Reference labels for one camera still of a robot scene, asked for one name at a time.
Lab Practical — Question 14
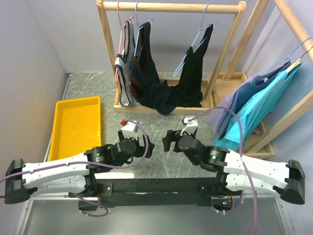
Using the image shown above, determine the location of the black tank top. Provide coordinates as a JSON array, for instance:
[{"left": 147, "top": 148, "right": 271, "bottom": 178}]
[{"left": 172, "top": 24, "right": 214, "bottom": 107}]

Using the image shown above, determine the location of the blue wire hanger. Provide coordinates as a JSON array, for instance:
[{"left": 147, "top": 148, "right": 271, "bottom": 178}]
[{"left": 172, "top": 3, "right": 210, "bottom": 79}]

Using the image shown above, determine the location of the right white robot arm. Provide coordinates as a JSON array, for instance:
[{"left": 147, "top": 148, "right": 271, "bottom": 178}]
[{"left": 162, "top": 130, "right": 305, "bottom": 205}]

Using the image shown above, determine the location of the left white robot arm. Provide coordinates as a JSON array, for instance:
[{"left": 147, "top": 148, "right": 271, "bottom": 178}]
[{"left": 2, "top": 131, "right": 155, "bottom": 204}]

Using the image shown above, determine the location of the navy red-trimmed tank top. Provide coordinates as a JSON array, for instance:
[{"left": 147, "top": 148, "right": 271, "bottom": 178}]
[{"left": 129, "top": 22, "right": 179, "bottom": 115}]

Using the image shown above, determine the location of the white grey tank top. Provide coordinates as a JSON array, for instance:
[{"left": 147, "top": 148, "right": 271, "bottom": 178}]
[{"left": 113, "top": 19, "right": 135, "bottom": 108}]

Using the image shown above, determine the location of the blue hanger on right rack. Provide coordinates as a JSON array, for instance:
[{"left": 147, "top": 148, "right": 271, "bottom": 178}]
[{"left": 258, "top": 36, "right": 312, "bottom": 75}]

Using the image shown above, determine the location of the wooden hanger on right rack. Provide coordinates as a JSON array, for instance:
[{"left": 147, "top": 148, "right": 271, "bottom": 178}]
[{"left": 286, "top": 58, "right": 301, "bottom": 73}]

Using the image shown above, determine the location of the blue hanger with navy top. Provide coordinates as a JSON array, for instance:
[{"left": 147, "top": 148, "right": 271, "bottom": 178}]
[{"left": 134, "top": 1, "right": 142, "bottom": 61}]

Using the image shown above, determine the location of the purple shirt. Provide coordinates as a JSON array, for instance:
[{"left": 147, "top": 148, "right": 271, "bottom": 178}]
[{"left": 207, "top": 62, "right": 291, "bottom": 139}]

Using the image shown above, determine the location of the yellow plastic tray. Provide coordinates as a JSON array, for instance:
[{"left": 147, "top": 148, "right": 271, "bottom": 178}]
[{"left": 49, "top": 96, "right": 102, "bottom": 161}]

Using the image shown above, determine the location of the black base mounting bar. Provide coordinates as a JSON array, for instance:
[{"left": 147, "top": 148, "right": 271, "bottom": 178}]
[{"left": 68, "top": 177, "right": 245, "bottom": 208}]

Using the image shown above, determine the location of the turquoise shirt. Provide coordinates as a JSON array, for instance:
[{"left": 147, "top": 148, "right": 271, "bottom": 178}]
[{"left": 213, "top": 65, "right": 301, "bottom": 151}]

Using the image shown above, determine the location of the wooden clothes rack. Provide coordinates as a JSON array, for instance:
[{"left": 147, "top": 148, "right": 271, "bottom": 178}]
[
  {"left": 205, "top": 0, "right": 313, "bottom": 160},
  {"left": 96, "top": 0, "right": 246, "bottom": 115}
]

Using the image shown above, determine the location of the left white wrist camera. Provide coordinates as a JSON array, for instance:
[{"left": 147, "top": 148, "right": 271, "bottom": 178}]
[{"left": 121, "top": 119, "right": 138, "bottom": 139}]

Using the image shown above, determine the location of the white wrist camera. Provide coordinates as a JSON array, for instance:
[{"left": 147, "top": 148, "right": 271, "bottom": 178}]
[
  {"left": 121, "top": 119, "right": 138, "bottom": 139},
  {"left": 180, "top": 116, "right": 199, "bottom": 136}
]

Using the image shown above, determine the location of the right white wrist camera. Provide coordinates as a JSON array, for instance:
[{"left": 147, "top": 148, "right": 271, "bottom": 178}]
[{"left": 180, "top": 116, "right": 199, "bottom": 136}]

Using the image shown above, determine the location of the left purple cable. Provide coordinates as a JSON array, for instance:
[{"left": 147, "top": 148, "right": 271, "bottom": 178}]
[{"left": 0, "top": 119, "right": 150, "bottom": 218}]

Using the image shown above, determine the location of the purple cable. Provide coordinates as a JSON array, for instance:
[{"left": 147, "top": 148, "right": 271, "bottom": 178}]
[
  {"left": 0, "top": 119, "right": 150, "bottom": 218},
  {"left": 188, "top": 106, "right": 259, "bottom": 235}
]

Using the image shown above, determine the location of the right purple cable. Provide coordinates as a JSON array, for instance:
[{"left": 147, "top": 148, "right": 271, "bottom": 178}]
[{"left": 188, "top": 106, "right": 259, "bottom": 235}]

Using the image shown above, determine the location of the pink wire hanger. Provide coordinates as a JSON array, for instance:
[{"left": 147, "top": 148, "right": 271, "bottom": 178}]
[{"left": 114, "top": 0, "right": 126, "bottom": 84}]

